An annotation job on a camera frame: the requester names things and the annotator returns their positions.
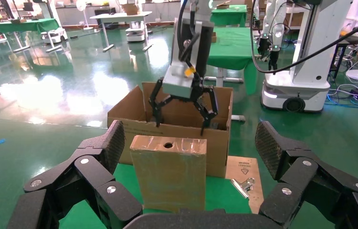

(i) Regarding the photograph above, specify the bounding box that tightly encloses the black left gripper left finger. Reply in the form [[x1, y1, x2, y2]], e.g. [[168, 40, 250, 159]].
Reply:
[[6, 120, 143, 229]]

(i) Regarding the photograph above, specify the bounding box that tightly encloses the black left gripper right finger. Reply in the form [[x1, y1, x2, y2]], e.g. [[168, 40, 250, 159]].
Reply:
[[254, 121, 358, 229]]

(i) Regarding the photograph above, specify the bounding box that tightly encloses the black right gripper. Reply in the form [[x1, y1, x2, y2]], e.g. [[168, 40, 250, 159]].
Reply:
[[148, 19, 219, 136]]

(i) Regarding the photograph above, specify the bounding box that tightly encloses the taped brown cardboard box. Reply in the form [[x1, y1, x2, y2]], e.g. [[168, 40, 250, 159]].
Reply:
[[130, 135, 208, 213]]

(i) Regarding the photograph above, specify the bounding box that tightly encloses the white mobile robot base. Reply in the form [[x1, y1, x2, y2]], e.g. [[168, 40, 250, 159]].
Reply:
[[41, 28, 68, 44], [125, 21, 149, 42]]

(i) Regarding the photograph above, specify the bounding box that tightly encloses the large open cardboard carton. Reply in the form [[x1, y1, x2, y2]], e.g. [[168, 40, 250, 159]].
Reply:
[[107, 82, 233, 178]]

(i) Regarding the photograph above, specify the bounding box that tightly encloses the printed brown board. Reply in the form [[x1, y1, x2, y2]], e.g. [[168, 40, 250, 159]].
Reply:
[[224, 156, 264, 215]]

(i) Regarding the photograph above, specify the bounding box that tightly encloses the white table stand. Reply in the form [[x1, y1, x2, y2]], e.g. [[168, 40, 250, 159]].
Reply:
[[204, 67, 246, 123]]

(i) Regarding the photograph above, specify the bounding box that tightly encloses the silver binder clip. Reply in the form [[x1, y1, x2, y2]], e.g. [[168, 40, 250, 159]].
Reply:
[[230, 177, 255, 199]]

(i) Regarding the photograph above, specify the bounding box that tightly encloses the green cloth covered table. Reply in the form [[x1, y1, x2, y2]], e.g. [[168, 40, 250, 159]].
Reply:
[[207, 27, 259, 95], [0, 18, 60, 53], [211, 4, 249, 28]]

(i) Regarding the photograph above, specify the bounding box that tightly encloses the white wheeled background robot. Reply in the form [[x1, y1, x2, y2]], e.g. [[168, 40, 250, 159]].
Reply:
[[260, 0, 354, 114]]

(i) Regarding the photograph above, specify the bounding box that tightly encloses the white desk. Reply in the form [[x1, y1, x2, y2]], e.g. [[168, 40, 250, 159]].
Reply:
[[90, 11, 153, 53]]

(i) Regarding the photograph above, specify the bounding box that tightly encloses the black monitor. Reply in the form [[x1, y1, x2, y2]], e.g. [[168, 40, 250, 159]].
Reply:
[[94, 7, 116, 16]]

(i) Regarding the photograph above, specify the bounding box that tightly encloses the black stool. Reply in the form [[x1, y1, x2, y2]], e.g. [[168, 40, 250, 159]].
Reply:
[[330, 27, 358, 80]]

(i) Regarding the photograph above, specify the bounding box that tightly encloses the floor cable bundle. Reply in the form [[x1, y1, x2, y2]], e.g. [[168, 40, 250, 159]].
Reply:
[[326, 83, 358, 119]]

